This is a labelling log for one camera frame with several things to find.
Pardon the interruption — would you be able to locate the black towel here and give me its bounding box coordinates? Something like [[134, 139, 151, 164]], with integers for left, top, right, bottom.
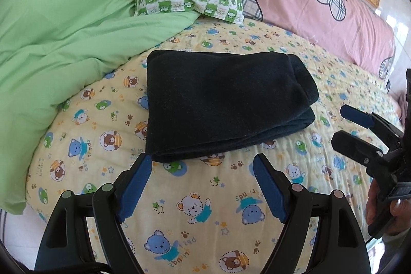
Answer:
[[144, 49, 319, 163]]

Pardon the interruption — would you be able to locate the green duvet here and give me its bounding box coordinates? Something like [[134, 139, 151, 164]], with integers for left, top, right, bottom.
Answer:
[[0, 0, 202, 217]]

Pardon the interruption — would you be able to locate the person's right forearm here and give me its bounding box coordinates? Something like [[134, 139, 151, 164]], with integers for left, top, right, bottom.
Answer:
[[380, 232, 411, 274]]

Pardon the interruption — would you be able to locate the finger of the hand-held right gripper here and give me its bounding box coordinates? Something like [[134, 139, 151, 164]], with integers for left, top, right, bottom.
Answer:
[[331, 130, 386, 169], [340, 105, 404, 141]]

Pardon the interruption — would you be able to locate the yellow bear print bed sheet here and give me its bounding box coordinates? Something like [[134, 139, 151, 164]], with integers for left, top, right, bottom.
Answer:
[[26, 16, 406, 274]]

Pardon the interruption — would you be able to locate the person's right hand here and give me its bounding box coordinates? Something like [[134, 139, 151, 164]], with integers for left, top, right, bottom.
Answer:
[[367, 178, 411, 238]]

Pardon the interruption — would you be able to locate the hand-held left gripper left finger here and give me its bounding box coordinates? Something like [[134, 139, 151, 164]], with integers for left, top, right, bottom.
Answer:
[[34, 153, 153, 274]]

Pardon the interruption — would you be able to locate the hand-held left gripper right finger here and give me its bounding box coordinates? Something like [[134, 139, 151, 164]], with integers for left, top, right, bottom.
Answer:
[[253, 153, 373, 274]]

